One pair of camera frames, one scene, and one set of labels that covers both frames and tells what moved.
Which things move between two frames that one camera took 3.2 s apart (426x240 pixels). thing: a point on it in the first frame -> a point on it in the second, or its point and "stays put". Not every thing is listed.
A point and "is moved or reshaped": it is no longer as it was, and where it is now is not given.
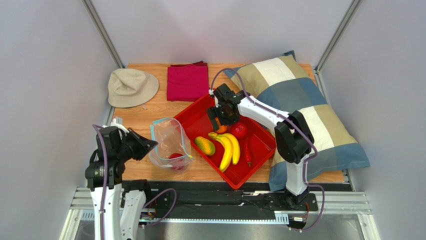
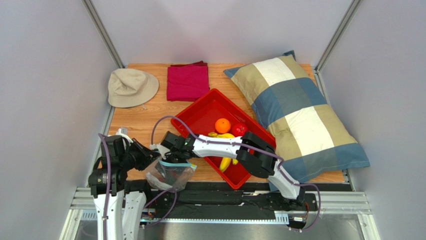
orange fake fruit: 222,129 stays put
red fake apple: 239,129 stays put
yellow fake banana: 231,149 stays put
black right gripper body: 220,110 -> 173,156
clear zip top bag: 173,150 is moved or reshaped
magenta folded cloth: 187,82 stays put
